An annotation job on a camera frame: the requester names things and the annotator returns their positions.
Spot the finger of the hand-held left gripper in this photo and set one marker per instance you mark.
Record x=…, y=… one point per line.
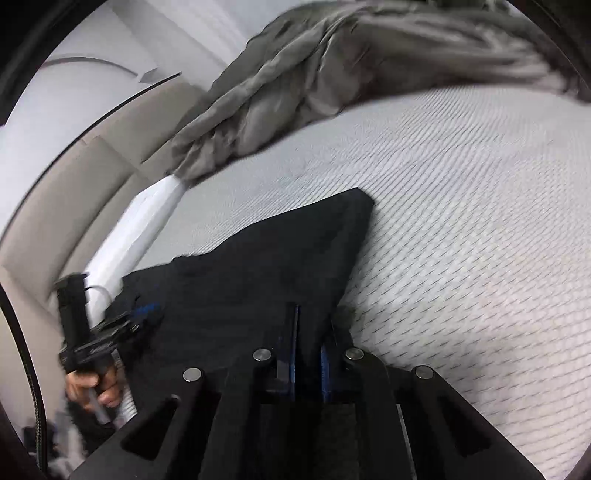
x=147, y=310

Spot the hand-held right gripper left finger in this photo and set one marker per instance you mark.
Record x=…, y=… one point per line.
x=293, y=350

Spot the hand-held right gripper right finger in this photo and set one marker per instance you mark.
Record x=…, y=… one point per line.
x=326, y=369

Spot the black pants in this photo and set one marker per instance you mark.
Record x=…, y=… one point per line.
x=258, y=295

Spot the person's left hand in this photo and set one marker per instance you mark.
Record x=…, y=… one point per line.
x=94, y=385

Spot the beige padded headboard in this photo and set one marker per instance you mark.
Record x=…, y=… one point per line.
x=74, y=184

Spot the white patterned mattress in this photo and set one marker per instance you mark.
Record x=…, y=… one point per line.
x=452, y=258

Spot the grey duvet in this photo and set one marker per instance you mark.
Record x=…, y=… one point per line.
x=351, y=78

